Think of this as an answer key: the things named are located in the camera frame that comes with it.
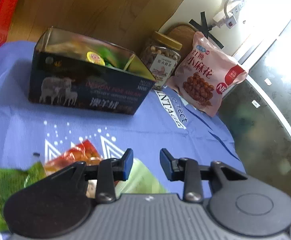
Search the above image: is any red spicy snack packet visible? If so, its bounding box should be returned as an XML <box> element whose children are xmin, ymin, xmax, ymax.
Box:
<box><xmin>44</xmin><ymin>139</ymin><xmax>102</xmax><ymax>176</ymax></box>

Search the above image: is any dark green snack packet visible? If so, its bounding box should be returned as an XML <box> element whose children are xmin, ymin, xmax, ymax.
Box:
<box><xmin>0</xmin><ymin>162</ymin><xmax>46</xmax><ymax>232</ymax></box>

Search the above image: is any yellow round jelly cup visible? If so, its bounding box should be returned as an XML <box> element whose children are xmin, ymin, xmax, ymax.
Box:
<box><xmin>86</xmin><ymin>51</ymin><xmax>105</xmax><ymax>66</ymax></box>

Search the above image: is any pink fried-twist snack bag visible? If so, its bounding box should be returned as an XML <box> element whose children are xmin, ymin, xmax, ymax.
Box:
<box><xmin>167</xmin><ymin>31</ymin><xmax>248</xmax><ymax>117</ymax></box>

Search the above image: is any blue printed tablecloth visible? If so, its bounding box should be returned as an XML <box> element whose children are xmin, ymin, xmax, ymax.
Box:
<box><xmin>0</xmin><ymin>41</ymin><xmax>244</xmax><ymax>193</ymax></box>

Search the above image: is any black sheep-print tin box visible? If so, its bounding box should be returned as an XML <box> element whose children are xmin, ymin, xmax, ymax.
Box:
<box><xmin>28</xmin><ymin>27</ymin><xmax>156</xmax><ymax>115</ymax></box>

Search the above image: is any nut jar with gold lid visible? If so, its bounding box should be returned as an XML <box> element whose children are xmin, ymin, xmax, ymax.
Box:
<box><xmin>140</xmin><ymin>31</ymin><xmax>182</xmax><ymax>90</ymax></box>

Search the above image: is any round wooden board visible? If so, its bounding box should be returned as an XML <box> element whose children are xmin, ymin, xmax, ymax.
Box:
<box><xmin>165</xmin><ymin>24</ymin><xmax>197</xmax><ymax>46</ymax></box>

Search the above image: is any white power strip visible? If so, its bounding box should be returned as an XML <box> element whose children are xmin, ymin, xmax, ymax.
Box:
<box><xmin>212</xmin><ymin>0</ymin><xmax>244</xmax><ymax>29</ymax></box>

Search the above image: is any wooden panel backdrop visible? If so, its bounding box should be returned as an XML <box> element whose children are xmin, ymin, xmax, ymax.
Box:
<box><xmin>8</xmin><ymin>0</ymin><xmax>184</xmax><ymax>52</ymax></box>

